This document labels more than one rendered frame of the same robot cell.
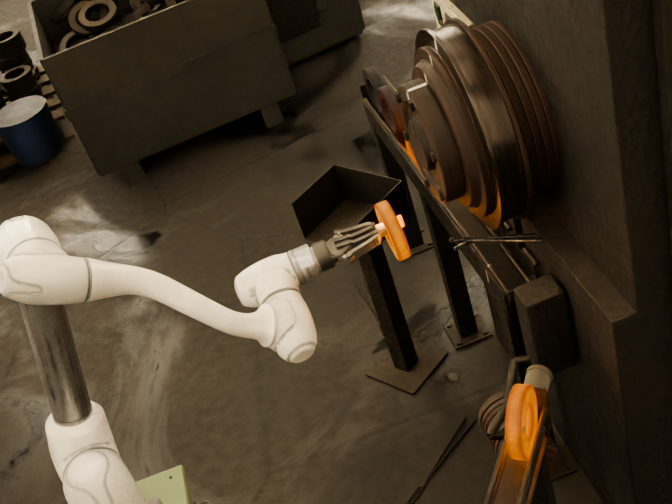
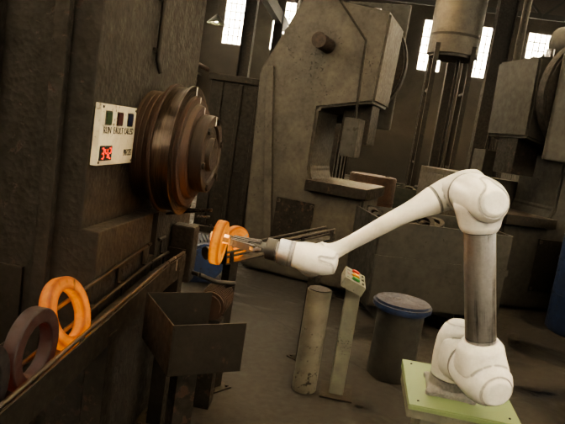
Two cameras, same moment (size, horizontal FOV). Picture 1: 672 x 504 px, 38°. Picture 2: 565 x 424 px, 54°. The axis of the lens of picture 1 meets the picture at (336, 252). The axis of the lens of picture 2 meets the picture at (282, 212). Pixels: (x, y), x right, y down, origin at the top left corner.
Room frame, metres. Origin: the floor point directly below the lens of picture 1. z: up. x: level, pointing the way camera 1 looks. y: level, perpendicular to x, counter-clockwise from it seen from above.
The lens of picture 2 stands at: (3.78, 0.36, 1.24)
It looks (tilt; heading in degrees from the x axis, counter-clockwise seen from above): 8 degrees down; 189
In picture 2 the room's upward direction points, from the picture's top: 9 degrees clockwise
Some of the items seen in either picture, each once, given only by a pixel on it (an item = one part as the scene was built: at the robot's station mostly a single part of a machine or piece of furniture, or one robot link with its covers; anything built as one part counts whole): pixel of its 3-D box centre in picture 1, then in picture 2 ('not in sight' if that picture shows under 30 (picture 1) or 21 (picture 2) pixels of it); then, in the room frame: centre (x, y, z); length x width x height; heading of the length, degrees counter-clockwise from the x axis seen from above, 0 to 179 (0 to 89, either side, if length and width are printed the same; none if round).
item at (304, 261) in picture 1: (305, 263); (284, 251); (1.92, 0.08, 0.83); 0.09 x 0.06 x 0.09; 4
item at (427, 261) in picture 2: not in sight; (419, 262); (-0.70, 0.76, 0.39); 1.03 x 0.83 x 0.77; 109
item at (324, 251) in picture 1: (332, 251); (264, 247); (1.92, 0.01, 0.84); 0.09 x 0.08 x 0.07; 94
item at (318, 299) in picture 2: not in sight; (311, 339); (1.15, 0.16, 0.26); 0.12 x 0.12 x 0.52
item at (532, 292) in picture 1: (547, 326); (182, 251); (1.59, -0.40, 0.68); 0.11 x 0.08 x 0.24; 94
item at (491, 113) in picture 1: (469, 126); (181, 150); (1.82, -0.37, 1.11); 0.47 x 0.06 x 0.47; 4
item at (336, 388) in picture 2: not in sight; (345, 333); (1.10, 0.32, 0.31); 0.24 x 0.16 x 0.62; 4
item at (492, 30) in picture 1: (503, 112); (159, 146); (1.82, -0.46, 1.11); 0.47 x 0.10 x 0.47; 4
